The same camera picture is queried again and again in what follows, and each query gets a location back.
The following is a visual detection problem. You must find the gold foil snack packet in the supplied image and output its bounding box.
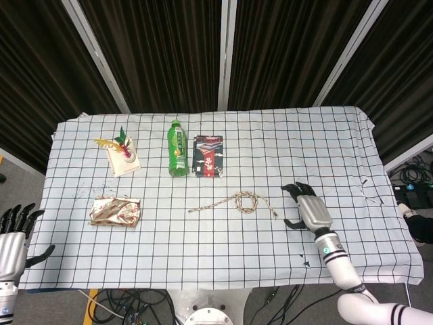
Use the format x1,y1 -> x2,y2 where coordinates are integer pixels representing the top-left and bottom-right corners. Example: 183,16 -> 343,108
88,196 -> 142,229

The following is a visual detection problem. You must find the white partition frame bar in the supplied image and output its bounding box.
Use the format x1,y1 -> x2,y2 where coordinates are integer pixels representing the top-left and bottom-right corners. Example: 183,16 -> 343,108
312,0 -> 390,108
384,134 -> 433,173
0,146 -> 47,176
217,0 -> 237,112
62,0 -> 130,113

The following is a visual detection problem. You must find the cream white box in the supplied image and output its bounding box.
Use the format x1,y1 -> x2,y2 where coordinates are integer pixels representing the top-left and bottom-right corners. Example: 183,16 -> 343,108
107,136 -> 141,178

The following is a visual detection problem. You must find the black floor cable bundle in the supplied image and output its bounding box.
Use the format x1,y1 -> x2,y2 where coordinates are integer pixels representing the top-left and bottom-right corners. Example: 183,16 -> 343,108
77,287 -> 177,325
249,284 -> 341,325
388,152 -> 433,186

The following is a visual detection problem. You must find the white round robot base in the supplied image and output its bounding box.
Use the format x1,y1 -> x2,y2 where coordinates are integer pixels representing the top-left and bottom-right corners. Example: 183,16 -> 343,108
168,286 -> 254,325

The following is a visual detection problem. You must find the green tea plastic bottle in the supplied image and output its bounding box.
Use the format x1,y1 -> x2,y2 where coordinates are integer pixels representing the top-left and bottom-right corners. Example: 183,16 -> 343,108
166,118 -> 189,177

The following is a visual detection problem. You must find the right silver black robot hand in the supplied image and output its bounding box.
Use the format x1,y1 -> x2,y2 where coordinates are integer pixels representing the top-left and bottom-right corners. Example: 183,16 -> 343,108
281,181 -> 334,237

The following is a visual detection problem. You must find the yellow green red feather shuttlecock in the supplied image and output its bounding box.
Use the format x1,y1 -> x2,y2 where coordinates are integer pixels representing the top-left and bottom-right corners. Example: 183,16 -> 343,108
93,126 -> 137,164

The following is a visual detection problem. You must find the dark blue red snack packet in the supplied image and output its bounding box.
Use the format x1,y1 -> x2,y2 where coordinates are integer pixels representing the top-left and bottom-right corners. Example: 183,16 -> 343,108
191,134 -> 225,179

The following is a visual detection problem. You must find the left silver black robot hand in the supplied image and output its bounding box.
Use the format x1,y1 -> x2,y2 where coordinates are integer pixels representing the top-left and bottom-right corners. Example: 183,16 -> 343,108
0,202 -> 55,282

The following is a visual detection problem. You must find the white black checked tablecloth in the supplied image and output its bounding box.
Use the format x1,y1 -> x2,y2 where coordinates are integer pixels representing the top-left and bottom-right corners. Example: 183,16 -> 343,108
18,105 -> 425,291

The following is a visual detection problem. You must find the beige braided rope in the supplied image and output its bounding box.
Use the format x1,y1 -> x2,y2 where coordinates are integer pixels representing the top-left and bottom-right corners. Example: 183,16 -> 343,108
188,190 -> 279,218

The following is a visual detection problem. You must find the dark ribbed partition panel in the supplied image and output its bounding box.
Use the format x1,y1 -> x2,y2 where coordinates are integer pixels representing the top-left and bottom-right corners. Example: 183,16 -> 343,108
78,0 -> 225,113
0,0 -> 120,174
321,0 -> 433,164
227,0 -> 380,111

